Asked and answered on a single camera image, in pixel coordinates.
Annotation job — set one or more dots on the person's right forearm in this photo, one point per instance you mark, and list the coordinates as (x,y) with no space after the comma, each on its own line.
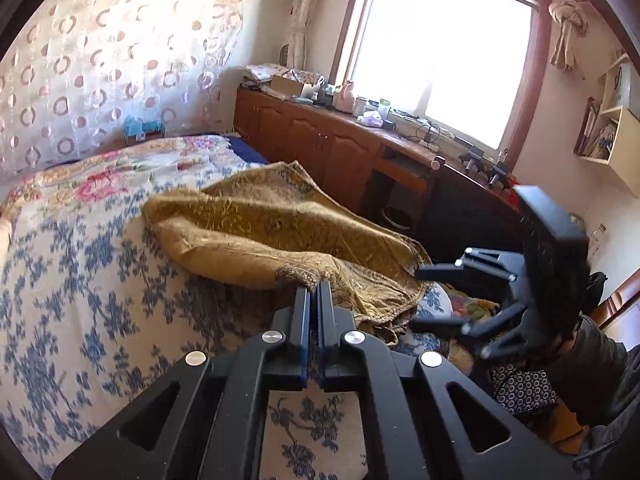
(600,385)

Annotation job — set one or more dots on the tied beige curtain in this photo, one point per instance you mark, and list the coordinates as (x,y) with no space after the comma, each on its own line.
(567,25)

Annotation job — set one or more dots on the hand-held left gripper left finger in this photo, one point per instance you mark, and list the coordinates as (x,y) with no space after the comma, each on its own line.
(300,320)

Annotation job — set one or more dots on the pale pink plastic bottle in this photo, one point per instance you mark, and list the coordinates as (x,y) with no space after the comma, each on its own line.
(345,97)

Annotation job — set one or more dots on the patterned cloth on cabinet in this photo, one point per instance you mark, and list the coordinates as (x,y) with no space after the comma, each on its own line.
(265,72)

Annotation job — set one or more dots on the beige lace curtain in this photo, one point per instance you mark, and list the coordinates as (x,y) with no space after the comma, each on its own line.
(302,10)

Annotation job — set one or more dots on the books in shelf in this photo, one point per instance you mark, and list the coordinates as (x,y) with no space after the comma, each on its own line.
(597,132)

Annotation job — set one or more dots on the pink floral bedsheet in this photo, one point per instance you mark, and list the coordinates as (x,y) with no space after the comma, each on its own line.
(150,165)

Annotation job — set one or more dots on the cardboard box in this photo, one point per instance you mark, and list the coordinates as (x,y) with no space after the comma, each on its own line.
(286,85)

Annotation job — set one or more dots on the cream wall shelf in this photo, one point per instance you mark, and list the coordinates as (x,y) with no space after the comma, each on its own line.
(625,150)

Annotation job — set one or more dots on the wooden cabinet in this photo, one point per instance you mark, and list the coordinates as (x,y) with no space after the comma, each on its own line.
(300,135)

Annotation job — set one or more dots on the jar with green lid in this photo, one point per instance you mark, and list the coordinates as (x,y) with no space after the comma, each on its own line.
(384,107)

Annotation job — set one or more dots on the colourful floral cloth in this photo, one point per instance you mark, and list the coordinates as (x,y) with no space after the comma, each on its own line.
(475,307)

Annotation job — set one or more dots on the sheer curtain with circles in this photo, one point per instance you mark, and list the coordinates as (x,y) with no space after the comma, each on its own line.
(100,60)

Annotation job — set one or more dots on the blue tissue pack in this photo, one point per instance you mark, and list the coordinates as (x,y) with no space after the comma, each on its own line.
(142,127)

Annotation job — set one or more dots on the dark dotted cloth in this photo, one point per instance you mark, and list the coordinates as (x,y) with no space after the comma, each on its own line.
(525,390)

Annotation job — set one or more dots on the golden patterned cloth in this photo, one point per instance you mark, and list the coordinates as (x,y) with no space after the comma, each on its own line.
(260,230)

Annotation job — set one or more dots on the window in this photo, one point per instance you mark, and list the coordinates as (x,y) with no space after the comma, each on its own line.
(440,50)

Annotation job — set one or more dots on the blue and white floral sheet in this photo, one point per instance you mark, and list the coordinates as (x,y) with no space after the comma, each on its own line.
(75,285)

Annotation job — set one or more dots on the round trash bin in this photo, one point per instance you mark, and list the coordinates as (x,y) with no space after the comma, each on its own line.
(397,217)

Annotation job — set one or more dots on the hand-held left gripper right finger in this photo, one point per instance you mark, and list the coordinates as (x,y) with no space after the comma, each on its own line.
(327,340)

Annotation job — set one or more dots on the small black gadget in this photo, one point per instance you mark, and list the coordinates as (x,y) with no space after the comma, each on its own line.
(474,157)
(500,170)

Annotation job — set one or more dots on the dark blue cloth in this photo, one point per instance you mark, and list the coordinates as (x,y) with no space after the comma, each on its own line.
(247,152)

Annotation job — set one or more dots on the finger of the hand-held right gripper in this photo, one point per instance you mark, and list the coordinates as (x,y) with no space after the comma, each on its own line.
(500,322)
(490,265)

